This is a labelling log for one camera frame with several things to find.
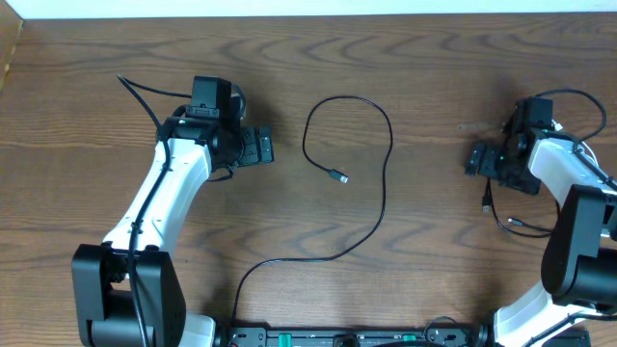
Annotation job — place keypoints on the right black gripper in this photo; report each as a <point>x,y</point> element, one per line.
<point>529,184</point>

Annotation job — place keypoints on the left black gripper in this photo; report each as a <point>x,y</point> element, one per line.
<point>254,154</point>

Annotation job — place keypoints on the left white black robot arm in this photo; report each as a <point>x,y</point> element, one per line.
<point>125,288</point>

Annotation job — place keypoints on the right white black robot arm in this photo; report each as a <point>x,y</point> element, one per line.
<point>578,275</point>

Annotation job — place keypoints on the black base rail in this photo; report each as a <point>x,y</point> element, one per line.
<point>441,332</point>

